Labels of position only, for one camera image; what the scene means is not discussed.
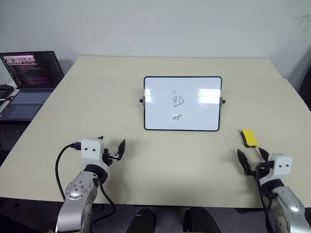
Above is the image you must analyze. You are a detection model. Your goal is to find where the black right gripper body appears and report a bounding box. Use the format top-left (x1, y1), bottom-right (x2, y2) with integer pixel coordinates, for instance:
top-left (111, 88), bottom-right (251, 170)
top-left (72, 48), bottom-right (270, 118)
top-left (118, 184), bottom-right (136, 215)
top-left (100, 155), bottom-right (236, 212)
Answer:
top-left (243, 159), bottom-right (272, 180)

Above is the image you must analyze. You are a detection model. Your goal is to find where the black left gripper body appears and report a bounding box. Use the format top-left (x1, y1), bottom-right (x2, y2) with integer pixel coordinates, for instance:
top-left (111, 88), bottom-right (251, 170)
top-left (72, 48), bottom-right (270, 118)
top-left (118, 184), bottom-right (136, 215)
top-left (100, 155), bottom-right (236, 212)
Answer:
top-left (102, 147), bottom-right (122, 168)

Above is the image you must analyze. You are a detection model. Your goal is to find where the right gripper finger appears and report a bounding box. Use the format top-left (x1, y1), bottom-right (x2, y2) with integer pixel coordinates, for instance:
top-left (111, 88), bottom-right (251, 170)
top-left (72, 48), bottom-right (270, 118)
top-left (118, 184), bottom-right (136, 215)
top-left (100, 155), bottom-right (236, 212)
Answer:
top-left (237, 149), bottom-right (253, 174)
top-left (258, 147), bottom-right (270, 163)

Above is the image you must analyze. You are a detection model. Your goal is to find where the yellow and black eraser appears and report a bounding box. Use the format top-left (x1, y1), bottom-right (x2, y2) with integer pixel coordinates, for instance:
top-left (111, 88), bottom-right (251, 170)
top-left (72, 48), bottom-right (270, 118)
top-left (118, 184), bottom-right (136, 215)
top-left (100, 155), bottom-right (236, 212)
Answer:
top-left (240, 129), bottom-right (259, 149)

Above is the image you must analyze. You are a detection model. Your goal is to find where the dark rounded shape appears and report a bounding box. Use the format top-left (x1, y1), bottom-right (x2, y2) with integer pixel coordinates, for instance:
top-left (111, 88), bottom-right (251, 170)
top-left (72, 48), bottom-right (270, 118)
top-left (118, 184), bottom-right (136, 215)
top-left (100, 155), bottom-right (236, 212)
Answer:
top-left (183, 206), bottom-right (221, 233)
top-left (125, 208), bottom-right (156, 233)

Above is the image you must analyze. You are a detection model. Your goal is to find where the black-framed tabletop whiteboard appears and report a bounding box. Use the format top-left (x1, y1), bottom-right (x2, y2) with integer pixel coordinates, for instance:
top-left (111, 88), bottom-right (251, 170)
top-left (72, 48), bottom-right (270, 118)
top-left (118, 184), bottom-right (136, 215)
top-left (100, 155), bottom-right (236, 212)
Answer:
top-left (139, 76), bottom-right (227, 132)

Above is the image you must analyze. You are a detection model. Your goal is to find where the black chair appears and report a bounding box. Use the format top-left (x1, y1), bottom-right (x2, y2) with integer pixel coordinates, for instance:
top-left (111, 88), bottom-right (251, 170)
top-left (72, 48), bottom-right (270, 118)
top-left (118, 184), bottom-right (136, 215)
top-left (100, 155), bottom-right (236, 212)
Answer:
top-left (298, 51), bottom-right (311, 104)

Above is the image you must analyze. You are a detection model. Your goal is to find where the open grey laptop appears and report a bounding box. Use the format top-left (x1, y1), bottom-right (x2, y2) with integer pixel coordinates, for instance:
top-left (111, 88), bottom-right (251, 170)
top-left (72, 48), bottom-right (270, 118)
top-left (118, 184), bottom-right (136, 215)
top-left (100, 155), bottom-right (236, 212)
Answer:
top-left (0, 50), bottom-right (65, 121)

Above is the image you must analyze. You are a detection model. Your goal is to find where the black bag beside laptop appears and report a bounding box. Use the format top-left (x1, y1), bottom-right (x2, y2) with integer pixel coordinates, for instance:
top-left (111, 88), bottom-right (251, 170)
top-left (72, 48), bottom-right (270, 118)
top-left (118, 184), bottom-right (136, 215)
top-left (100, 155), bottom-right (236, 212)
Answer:
top-left (0, 83), bottom-right (14, 100)

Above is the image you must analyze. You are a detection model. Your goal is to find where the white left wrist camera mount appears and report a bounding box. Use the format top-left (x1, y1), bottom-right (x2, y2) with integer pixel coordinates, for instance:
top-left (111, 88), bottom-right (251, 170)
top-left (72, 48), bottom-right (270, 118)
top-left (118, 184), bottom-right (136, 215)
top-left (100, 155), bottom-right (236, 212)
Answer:
top-left (80, 138), bottom-right (109, 171)

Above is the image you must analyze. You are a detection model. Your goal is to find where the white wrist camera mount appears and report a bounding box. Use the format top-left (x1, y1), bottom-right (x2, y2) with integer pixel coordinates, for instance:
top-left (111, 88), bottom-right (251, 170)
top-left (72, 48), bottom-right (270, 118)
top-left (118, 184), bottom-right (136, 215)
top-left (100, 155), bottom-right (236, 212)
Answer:
top-left (80, 138), bottom-right (109, 171)
top-left (258, 153), bottom-right (293, 186)

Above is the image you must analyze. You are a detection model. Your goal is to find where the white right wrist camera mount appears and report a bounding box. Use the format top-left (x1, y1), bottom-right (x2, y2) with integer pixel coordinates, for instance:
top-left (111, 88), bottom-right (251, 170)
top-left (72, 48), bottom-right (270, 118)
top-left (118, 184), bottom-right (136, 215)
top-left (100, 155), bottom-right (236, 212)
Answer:
top-left (258, 153), bottom-right (293, 186)

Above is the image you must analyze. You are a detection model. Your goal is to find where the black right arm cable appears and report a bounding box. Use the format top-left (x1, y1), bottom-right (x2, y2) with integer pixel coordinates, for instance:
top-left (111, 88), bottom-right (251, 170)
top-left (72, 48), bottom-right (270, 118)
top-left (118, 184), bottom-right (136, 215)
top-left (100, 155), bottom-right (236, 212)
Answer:
top-left (254, 162), bottom-right (275, 233)

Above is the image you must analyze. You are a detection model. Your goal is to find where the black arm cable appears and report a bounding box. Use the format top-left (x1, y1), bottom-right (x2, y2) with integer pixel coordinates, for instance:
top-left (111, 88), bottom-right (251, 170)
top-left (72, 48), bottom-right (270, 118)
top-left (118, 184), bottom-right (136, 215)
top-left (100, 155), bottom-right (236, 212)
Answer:
top-left (55, 141), bottom-right (116, 233)
top-left (254, 162), bottom-right (275, 233)

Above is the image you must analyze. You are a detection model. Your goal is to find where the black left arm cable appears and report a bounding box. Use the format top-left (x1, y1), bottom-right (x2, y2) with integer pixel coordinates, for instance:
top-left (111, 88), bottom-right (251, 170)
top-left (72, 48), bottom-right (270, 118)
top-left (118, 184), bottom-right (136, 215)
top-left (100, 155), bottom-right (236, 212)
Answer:
top-left (55, 141), bottom-right (116, 233)

